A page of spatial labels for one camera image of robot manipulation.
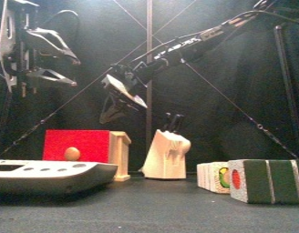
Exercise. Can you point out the wooden toy knife block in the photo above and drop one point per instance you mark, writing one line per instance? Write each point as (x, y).
(166, 157)

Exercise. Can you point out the dark slanted frame pole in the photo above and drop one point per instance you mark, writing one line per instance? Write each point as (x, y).
(288, 91)

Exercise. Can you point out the red drawer with wooden knob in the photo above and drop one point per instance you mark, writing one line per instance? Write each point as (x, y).
(79, 144)

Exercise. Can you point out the light wooden drawer cabinet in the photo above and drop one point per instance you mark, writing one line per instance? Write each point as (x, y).
(119, 154)

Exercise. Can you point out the grey white toy appliance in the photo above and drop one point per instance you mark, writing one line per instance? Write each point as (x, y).
(51, 177)

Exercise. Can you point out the vertical metal frame pole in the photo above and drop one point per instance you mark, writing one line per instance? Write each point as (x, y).
(149, 30)

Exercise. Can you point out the small wooden sushi roll block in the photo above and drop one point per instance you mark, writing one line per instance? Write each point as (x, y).
(213, 177)

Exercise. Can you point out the large green sushi roll block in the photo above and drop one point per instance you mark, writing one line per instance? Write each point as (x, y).
(274, 182)

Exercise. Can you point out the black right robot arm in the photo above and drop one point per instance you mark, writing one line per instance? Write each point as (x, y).
(197, 42)

